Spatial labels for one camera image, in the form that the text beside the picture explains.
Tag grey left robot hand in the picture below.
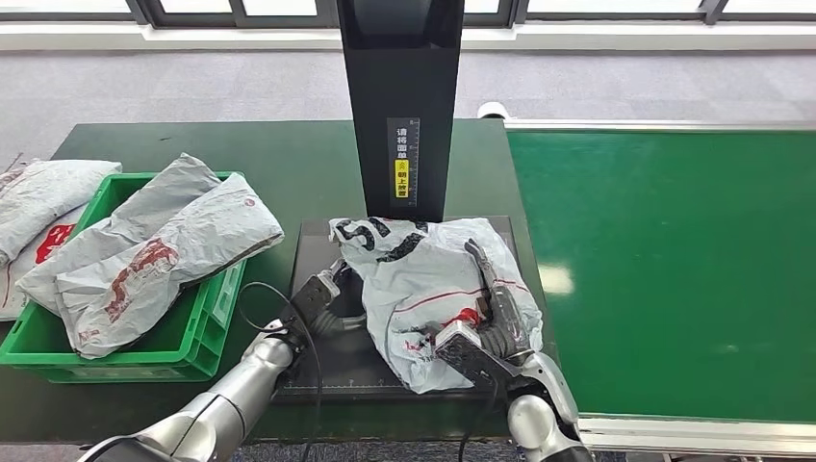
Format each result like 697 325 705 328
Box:
309 258 368 336

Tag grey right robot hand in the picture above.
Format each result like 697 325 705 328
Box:
464 239 537 365

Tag white parcel bag black print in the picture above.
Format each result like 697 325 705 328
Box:
328 217 545 396

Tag grey parcel bag red print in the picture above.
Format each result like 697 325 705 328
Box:
56 171 286 362

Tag plain grey parcel bag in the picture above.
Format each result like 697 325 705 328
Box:
15 152 223 317

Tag green conveyor belt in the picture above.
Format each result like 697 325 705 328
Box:
506 129 816 424

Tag black inbound scanner machine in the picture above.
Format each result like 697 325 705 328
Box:
273 0 548 404

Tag crumpled grey parcel bag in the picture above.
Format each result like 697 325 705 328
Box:
0 159 123 266

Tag green plastic crate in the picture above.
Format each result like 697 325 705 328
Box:
0 170 248 384

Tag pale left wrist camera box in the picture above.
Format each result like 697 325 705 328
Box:
290 270 343 323

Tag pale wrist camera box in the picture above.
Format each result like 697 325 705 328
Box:
290 270 343 323
434 321 518 390

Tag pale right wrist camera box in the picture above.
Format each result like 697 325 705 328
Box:
434 321 518 390

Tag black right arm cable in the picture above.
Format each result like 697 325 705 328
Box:
457 382 505 462

